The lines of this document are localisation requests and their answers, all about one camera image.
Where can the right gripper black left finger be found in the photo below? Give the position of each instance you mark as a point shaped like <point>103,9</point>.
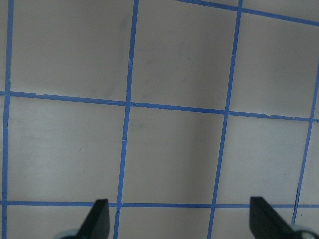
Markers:
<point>97,223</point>

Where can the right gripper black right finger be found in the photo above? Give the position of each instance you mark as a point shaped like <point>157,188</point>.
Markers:
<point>266,223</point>

